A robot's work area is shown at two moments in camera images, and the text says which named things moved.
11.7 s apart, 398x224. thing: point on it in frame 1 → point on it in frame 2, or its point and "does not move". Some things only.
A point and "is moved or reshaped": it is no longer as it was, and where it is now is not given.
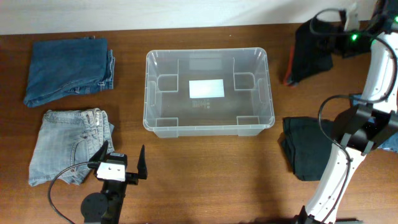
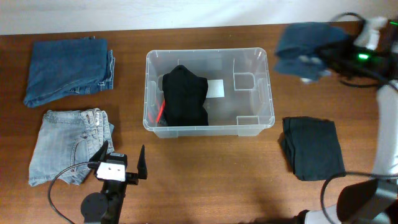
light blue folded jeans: x=65 y=141 does not move
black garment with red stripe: x=310 y=51 → x=184 y=95
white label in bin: x=206 y=89 does not move
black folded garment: x=308 y=145 does not move
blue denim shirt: x=392 y=144 is moved or reshaped
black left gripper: x=132 y=178 does not move
